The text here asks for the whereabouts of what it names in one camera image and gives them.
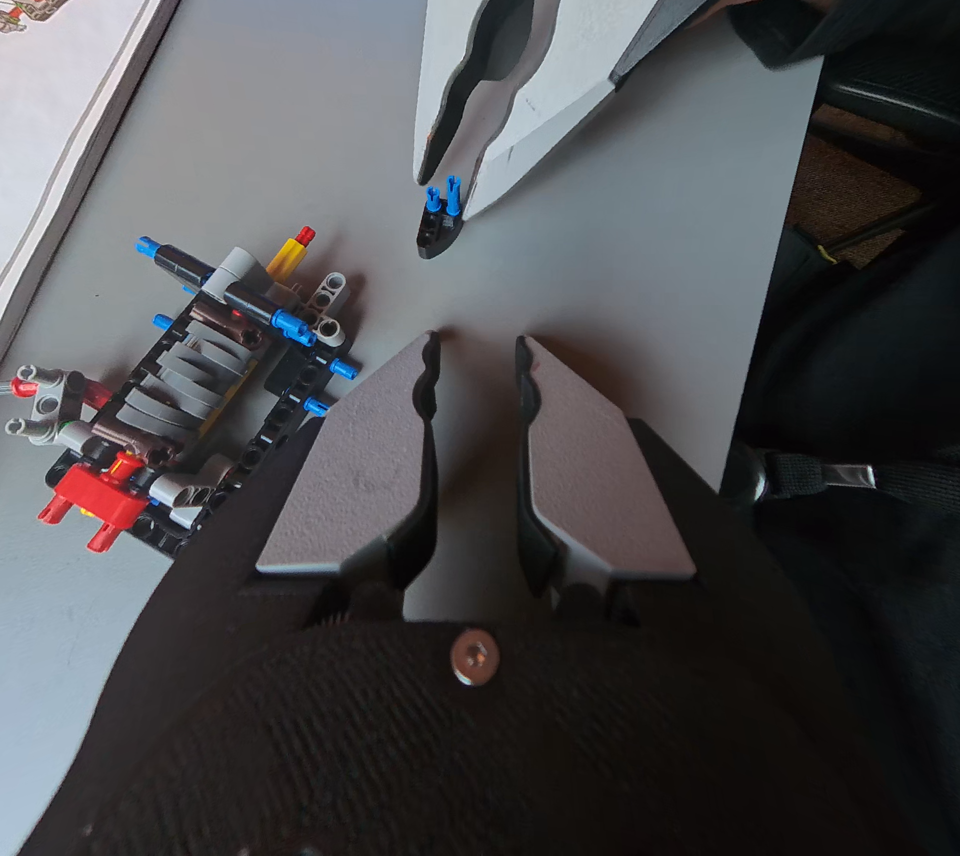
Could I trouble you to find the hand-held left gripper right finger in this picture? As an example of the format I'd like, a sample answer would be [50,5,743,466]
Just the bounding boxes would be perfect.
[516,334,699,600]

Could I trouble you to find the black office chair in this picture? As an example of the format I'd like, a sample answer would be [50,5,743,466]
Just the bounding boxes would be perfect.
[783,64,960,268]

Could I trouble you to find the lego instruction booklet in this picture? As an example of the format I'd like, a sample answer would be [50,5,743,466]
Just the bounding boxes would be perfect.
[0,0,230,358]

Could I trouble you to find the black strap with metal buckle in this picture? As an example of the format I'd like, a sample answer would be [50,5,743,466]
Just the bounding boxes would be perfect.
[738,451,960,501]

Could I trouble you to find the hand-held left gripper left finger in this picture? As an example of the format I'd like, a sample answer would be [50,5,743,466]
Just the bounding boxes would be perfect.
[255,329,443,592]

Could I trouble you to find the lego engine frame assembly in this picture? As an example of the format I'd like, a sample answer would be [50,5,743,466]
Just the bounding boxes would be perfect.
[3,226,363,561]

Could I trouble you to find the black bent lego beam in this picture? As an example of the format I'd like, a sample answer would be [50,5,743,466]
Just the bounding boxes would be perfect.
[414,203,470,262]

